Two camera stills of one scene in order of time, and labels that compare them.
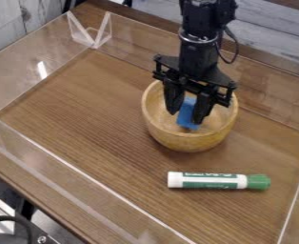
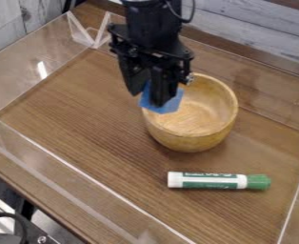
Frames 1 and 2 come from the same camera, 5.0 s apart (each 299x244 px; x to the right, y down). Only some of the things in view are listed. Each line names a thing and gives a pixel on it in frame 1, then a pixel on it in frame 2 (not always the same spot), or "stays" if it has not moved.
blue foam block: [184, 118] → [170, 106]
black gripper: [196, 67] → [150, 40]
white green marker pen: [217, 180] stays
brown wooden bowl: [213, 132] stays
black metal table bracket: [24, 213] stays
